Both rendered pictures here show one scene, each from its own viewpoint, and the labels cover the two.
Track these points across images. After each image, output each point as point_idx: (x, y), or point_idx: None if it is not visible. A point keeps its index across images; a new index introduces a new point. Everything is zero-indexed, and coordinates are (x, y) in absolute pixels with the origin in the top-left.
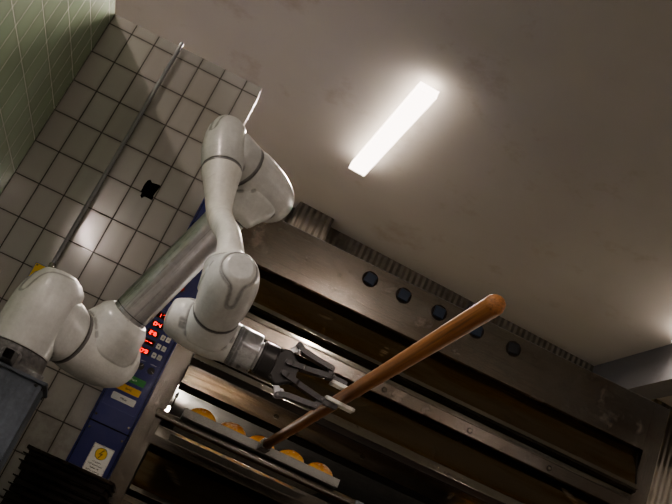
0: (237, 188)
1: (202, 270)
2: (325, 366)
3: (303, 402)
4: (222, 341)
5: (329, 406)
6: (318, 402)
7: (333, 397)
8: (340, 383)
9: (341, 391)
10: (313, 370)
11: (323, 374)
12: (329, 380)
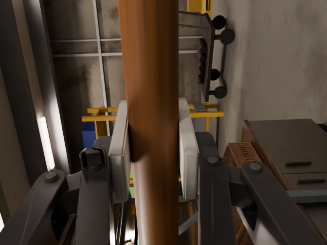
0: None
1: None
2: (51, 200)
3: (294, 212)
4: None
5: (215, 146)
6: (231, 174)
7: (158, 197)
8: (114, 135)
9: (149, 101)
10: (92, 238)
11: (98, 192)
12: (112, 193)
